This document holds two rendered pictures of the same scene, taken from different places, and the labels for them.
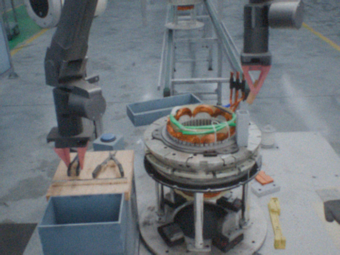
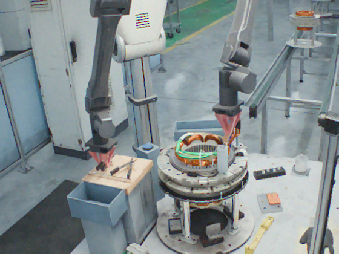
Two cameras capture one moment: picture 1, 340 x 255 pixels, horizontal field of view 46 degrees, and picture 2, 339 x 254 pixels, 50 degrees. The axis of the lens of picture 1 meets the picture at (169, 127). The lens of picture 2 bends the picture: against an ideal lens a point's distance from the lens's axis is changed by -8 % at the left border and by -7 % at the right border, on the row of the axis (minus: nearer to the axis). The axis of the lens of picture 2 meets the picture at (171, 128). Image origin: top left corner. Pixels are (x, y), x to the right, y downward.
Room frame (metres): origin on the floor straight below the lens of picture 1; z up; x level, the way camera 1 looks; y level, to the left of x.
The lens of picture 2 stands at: (-0.16, -0.51, 1.79)
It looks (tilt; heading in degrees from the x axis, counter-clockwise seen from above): 25 degrees down; 25
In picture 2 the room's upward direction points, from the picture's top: 5 degrees counter-clockwise
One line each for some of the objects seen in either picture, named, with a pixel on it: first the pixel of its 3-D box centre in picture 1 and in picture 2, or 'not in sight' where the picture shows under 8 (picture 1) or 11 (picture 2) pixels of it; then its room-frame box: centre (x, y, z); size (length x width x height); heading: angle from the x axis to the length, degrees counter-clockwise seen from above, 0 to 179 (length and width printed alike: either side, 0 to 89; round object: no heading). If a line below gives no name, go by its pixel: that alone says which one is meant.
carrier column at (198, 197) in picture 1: (198, 218); (187, 218); (0.85, -0.07, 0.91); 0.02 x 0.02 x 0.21
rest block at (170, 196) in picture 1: (175, 190); not in sight; (1.07, -0.01, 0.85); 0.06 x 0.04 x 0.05; 134
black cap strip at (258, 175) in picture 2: not in sight; (269, 173); (1.40, -0.26, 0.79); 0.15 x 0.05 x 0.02; 121
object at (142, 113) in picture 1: (166, 139); (204, 154); (1.28, 0.02, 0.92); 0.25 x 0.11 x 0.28; 109
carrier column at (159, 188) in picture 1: (159, 188); (175, 191); (1.00, 0.04, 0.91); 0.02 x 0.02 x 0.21
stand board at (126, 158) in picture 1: (94, 174); (117, 172); (0.85, 0.20, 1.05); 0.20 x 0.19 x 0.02; 0
